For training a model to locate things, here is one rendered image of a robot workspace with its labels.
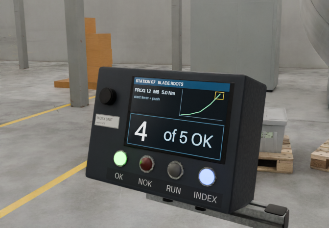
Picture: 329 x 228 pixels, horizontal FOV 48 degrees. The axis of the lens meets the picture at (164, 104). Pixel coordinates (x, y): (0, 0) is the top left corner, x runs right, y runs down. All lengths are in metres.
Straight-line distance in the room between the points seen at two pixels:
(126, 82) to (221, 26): 7.53
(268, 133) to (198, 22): 4.94
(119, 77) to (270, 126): 3.09
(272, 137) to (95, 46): 5.66
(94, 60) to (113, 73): 8.01
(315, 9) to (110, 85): 0.40
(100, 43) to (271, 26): 3.69
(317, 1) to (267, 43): 7.66
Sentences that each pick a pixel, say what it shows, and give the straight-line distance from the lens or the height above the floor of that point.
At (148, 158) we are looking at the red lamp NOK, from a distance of 0.57.
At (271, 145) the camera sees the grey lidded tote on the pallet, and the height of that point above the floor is 0.22.
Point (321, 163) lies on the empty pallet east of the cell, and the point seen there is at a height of 0.08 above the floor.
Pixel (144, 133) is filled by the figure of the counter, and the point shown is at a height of 1.16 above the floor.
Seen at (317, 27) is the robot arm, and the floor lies 1.32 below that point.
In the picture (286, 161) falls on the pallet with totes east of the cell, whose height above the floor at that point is 0.12.
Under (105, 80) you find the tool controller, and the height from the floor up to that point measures 1.23.
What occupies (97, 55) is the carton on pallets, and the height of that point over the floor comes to 0.76.
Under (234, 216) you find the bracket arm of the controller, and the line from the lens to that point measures 0.60.
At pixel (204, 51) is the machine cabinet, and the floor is 0.82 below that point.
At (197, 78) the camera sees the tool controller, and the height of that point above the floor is 1.25.
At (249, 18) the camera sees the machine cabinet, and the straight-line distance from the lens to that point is 7.99.
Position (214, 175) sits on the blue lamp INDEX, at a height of 1.12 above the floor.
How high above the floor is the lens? 1.32
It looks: 11 degrees down
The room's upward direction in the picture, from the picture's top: 1 degrees counter-clockwise
